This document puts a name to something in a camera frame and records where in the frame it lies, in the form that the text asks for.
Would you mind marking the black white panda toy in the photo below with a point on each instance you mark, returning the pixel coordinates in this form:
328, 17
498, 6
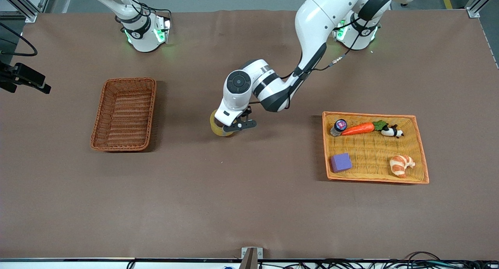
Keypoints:
391, 132

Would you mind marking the metal table edge bracket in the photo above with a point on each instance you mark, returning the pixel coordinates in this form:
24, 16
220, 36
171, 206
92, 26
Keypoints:
251, 257

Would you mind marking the orange-yellow wicker tray basket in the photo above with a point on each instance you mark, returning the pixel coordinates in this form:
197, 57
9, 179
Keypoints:
374, 160

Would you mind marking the clear yellowish tape roll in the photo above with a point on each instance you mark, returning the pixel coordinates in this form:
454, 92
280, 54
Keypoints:
218, 130

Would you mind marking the brown wicker basket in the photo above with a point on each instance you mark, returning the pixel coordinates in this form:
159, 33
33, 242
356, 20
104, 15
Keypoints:
124, 117

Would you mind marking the small bottle purple cap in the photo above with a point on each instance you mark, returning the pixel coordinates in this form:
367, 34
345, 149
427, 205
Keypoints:
340, 125

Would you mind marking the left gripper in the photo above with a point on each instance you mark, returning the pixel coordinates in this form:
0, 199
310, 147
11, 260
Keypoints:
218, 123

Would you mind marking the orange toy carrot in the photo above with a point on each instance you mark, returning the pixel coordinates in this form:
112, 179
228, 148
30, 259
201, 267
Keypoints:
358, 128

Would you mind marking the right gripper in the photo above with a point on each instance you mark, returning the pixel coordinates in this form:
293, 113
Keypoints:
11, 76

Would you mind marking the brown table cover sheet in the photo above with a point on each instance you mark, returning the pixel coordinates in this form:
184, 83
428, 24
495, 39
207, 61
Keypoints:
249, 183

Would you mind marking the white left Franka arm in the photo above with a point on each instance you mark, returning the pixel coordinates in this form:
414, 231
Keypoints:
319, 19

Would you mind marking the purple foam cube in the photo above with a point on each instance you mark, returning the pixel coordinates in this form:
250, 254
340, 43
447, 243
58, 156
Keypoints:
341, 162

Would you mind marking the toy croissant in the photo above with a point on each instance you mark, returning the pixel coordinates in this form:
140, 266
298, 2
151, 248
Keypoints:
399, 165

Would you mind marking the aluminium frame post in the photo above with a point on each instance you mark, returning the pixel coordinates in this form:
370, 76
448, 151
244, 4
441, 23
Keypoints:
473, 11
29, 15

